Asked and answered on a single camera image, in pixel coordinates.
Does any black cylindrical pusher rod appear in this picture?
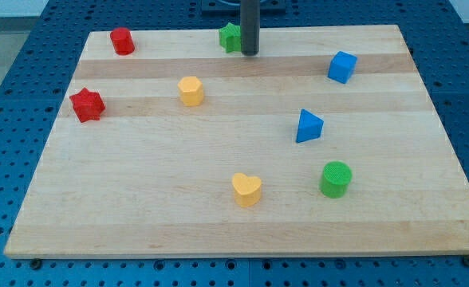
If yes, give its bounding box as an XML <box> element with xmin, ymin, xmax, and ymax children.
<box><xmin>240</xmin><ymin>0</ymin><xmax>260</xmax><ymax>56</ymax></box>

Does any green star block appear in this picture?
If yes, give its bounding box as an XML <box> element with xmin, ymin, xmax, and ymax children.
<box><xmin>219</xmin><ymin>22</ymin><xmax>241</xmax><ymax>53</ymax></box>

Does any wooden board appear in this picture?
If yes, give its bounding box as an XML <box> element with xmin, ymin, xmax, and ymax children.
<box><xmin>4</xmin><ymin>25</ymin><xmax>469</xmax><ymax>259</ymax></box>

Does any red star block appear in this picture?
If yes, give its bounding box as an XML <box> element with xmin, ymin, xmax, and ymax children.
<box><xmin>69</xmin><ymin>88</ymin><xmax>105</xmax><ymax>123</ymax></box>

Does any yellow hexagon block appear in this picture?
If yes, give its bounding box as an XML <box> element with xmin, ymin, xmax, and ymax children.
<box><xmin>177</xmin><ymin>76</ymin><xmax>204</xmax><ymax>107</ymax></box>

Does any blue cube block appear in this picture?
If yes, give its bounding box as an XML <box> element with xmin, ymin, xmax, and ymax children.
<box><xmin>327</xmin><ymin>51</ymin><xmax>358</xmax><ymax>84</ymax></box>

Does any red cylinder block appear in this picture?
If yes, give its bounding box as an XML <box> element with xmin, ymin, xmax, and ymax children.
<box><xmin>110</xmin><ymin>27</ymin><xmax>135</xmax><ymax>56</ymax></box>

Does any blue triangle block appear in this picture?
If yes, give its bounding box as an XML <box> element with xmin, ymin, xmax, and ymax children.
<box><xmin>295</xmin><ymin>109</ymin><xmax>324</xmax><ymax>143</ymax></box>

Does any yellow heart block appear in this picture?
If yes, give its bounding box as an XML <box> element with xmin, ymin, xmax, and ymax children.
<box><xmin>231</xmin><ymin>173</ymin><xmax>262</xmax><ymax>207</ymax></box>

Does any green cylinder block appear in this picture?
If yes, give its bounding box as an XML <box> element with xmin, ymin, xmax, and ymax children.
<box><xmin>319</xmin><ymin>161</ymin><xmax>353</xmax><ymax>199</ymax></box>

